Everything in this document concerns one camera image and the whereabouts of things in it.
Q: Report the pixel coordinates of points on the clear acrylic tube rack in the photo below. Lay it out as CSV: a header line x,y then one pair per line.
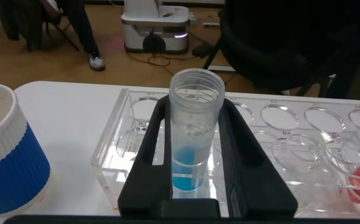
x,y
291,155

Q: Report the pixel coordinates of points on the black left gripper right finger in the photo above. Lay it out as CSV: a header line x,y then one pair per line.
x,y
260,193

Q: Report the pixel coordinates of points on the blue pigment test tube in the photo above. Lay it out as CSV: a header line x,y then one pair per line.
x,y
192,124

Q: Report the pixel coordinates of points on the black folding chair with jacket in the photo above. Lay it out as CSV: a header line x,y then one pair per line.
x,y
18,18

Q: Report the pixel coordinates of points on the white humanoid robot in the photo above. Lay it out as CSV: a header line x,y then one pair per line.
x,y
155,25

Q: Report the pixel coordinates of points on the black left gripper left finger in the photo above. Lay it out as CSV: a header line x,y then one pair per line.
x,y
142,186

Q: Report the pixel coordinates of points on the blue white paper cup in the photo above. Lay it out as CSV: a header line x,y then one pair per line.
x,y
15,174

